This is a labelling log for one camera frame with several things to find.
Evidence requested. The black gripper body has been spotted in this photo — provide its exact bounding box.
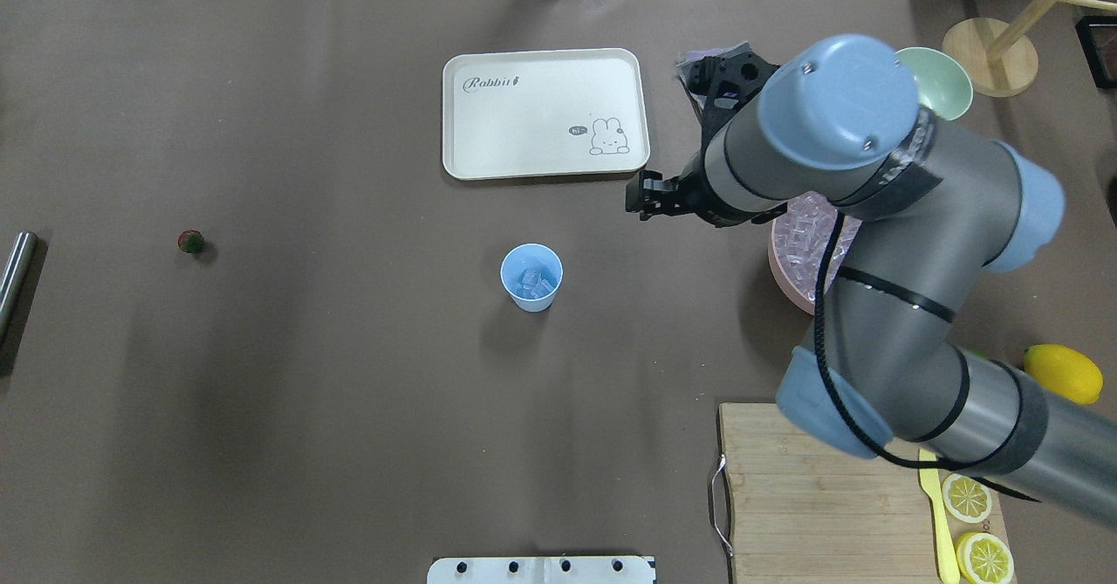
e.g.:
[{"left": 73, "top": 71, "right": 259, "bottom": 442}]
[{"left": 626, "top": 167, "right": 786, "bottom": 229}]

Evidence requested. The light blue plastic cup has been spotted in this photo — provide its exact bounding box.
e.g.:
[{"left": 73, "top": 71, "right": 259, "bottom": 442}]
[{"left": 499, "top": 243, "right": 564, "bottom": 313}]

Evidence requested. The ice cube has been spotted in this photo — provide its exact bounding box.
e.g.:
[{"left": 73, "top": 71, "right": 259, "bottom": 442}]
[{"left": 514, "top": 267, "right": 556, "bottom": 300}]

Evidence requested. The red strawberry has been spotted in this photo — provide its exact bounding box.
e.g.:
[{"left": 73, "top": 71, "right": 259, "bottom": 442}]
[{"left": 176, "top": 230, "right": 207, "bottom": 255}]

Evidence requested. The steel muddler black tip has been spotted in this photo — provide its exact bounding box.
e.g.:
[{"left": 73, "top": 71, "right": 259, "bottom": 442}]
[{"left": 1, "top": 230, "right": 39, "bottom": 342}]

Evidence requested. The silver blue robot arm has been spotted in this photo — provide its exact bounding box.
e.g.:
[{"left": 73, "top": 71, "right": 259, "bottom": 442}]
[{"left": 626, "top": 33, "right": 1116, "bottom": 526}]

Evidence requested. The clear ice cubes pile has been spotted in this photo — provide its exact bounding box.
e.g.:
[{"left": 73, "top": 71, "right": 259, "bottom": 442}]
[{"left": 777, "top": 195, "right": 863, "bottom": 299}]

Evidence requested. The wooden cup tree stand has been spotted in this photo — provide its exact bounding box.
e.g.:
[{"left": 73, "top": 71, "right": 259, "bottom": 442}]
[{"left": 939, "top": 0, "right": 1116, "bottom": 98}]

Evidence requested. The pink bowl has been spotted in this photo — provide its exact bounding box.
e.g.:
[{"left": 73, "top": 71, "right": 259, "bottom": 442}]
[{"left": 768, "top": 191, "right": 865, "bottom": 316}]

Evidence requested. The cream rabbit tray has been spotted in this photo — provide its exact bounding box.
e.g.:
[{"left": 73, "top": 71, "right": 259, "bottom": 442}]
[{"left": 442, "top": 48, "right": 651, "bottom": 181}]

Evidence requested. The grey folded cloth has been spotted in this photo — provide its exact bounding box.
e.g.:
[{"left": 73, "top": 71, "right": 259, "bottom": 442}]
[{"left": 675, "top": 40, "right": 751, "bottom": 109}]

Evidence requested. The light green bowl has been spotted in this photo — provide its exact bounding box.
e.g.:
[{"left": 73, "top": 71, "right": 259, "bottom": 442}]
[{"left": 896, "top": 47, "right": 974, "bottom": 121}]

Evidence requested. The wooden cutting board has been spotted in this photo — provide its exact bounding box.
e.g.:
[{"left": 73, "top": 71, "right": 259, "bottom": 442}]
[{"left": 715, "top": 402, "right": 939, "bottom": 583}]

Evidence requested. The yellow plastic knife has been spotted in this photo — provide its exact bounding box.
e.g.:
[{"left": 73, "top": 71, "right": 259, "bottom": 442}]
[{"left": 918, "top": 468, "right": 962, "bottom": 583}]

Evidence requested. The lemon slice near knife tip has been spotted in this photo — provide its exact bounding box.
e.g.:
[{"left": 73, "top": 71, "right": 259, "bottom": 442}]
[{"left": 941, "top": 473, "right": 993, "bottom": 524}]

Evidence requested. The yellow lemon nearer board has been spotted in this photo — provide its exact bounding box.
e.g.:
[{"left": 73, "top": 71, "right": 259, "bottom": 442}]
[{"left": 1023, "top": 344, "right": 1104, "bottom": 405}]

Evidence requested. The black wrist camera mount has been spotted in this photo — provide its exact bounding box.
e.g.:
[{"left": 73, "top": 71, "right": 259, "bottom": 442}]
[{"left": 695, "top": 51, "right": 779, "bottom": 137}]

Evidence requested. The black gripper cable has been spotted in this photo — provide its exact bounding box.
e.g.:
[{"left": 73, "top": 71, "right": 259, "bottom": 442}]
[{"left": 812, "top": 209, "right": 1039, "bottom": 502}]

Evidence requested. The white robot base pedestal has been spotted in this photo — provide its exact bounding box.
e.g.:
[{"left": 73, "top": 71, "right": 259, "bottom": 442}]
[{"left": 426, "top": 555, "right": 659, "bottom": 583}]

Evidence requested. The lemon slice near knife handle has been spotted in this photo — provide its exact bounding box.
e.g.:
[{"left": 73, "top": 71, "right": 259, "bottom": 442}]
[{"left": 955, "top": 532, "right": 1016, "bottom": 583}]

